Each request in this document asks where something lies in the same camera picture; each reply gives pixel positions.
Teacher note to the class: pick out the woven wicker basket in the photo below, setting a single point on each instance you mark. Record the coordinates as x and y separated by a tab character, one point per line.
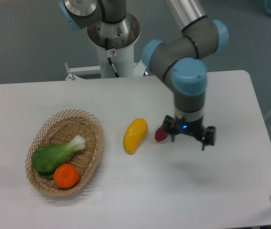
62	128

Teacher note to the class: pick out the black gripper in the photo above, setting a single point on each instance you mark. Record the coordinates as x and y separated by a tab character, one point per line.
173	127

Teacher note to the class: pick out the yellow mango toy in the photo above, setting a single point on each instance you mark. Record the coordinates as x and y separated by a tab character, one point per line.
134	135

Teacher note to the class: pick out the orange toy fruit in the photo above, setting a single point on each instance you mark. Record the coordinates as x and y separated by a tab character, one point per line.
66	176

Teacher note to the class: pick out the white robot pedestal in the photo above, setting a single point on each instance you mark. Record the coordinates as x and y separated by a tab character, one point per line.
114	44

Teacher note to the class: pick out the green bok choy toy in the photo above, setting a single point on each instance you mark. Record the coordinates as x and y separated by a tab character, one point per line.
46	159

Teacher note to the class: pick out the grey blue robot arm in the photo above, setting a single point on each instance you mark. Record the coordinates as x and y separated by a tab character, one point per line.
178	65

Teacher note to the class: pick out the purple sweet potato toy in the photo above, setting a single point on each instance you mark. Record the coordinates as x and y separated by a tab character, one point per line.
161	133

